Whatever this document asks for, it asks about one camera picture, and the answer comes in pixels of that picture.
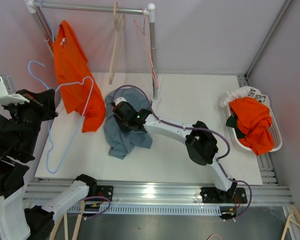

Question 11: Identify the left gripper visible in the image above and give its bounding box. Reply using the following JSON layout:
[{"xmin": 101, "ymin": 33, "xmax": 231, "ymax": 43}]
[{"xmin": 2, "ymin": 87, "xmax": 59, "ymax": 157}]

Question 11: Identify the grey blue t shirt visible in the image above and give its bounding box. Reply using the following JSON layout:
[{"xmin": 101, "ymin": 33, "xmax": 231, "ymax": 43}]
[{"xmin": 103, "ymin": 88, "xmax": 153, "ymax": 160}]

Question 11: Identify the light blue wire hanger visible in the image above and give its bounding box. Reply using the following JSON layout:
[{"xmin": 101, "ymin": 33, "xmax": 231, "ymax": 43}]
[{"xmin": 27, "ymin": 60, "xmax": 95, "ymax": 175}]

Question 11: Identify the pink wire hanger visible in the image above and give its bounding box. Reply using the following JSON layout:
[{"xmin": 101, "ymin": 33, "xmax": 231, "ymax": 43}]
[{"xmin": 133, "ymin": 7, "xmax": 159, "ymax": 90}]

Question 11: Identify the green white t shirt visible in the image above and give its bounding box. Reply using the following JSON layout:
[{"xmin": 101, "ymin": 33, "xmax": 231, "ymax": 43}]
[{"xmin": 219, "ymin": 86, "xmax": 273, "ymax": 139}]

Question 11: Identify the orange t shirt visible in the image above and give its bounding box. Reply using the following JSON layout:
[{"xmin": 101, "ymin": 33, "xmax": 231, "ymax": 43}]
[
  {"xmin": 52, "ymin": 20, "xmax": 106, "ymax": 133},
  {"xmin": 226, "ymin": 97, "xmax": 275, "ymax": 156}
]

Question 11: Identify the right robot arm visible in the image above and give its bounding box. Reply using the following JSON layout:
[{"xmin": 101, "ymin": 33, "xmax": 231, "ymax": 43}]
[{"xmin": 111, "ymin": 100, "xmax": 238, "ymax": 203}]

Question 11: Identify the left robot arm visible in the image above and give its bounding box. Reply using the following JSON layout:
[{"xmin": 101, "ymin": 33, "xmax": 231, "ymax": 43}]
[{"xmin": 0, "ymin": 89, "xmax": 98, "ymax": 240}]

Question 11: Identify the blue hanger far left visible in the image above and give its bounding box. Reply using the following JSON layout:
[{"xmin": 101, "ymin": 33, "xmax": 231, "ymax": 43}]
[{"xmin": 39, "ymin": 0, "xmax": 61, "ymax": 43}]

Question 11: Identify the spare wooden hanger right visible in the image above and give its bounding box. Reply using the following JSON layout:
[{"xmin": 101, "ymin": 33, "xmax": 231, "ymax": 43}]
[{"xmin": 281, "ymin": 205, "xmax": 300, "ymax": 240}]

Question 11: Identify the spare wooden hangers left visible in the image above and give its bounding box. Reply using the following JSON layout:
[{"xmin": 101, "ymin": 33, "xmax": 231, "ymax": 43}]
[{"xmin": 49, "ymin": 200, "xmax": 85, "ymax": 240}]

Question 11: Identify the clothes rack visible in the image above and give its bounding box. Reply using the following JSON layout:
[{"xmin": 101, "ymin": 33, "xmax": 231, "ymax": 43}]
[{"xmin": 24, "ymin": 0, "xmax": 162, "ymax": 103}]

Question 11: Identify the white laundry basket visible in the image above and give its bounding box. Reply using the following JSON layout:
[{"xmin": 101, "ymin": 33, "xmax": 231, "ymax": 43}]
[{"xmin": 228, "ymin": 107, "xmax": 283, "ymax": 153}]

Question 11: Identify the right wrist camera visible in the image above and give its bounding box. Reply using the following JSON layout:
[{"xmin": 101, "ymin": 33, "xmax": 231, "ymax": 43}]
[{"xmin": 111, "ymin": 97, "xmax": 127, "ymax": 107}]

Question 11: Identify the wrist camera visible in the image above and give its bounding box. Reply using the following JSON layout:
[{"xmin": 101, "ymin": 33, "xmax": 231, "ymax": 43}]
[
  {"xmin": 0, "ymin": 74, "xmax": 30, "ymax": 106},
  {"xmin": 111, "ymin": 97, "xmax": 127, "ymax": 107}
]

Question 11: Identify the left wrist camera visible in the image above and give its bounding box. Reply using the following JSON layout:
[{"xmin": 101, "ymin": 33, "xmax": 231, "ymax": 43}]
[{"xmin": 0, "ymin": 74, "xmax": 30, "ymax": 106}]

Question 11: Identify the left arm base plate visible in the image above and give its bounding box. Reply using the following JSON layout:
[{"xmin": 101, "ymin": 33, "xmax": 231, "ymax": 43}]
[{"xmin": 89, "ymin": 185, "xmax": 114, "ymax": 201}]

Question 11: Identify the aluminium rail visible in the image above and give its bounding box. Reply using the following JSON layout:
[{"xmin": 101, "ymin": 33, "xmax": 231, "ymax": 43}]
[{"xmin": 23, "ymin": 179, "xmax": 294, "ymax": 207}]

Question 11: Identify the white cable duct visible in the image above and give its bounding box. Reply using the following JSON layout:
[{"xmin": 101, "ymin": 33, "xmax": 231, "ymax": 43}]
[{"xmin": 67, "ymin": 204, "xmax": 222, "ymax": 216}]

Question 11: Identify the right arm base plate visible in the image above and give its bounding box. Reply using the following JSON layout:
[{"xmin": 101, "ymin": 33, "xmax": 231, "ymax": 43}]
[{"xmin": 200, "ymin": 187, "xmax": 248, "ymax": 204}]

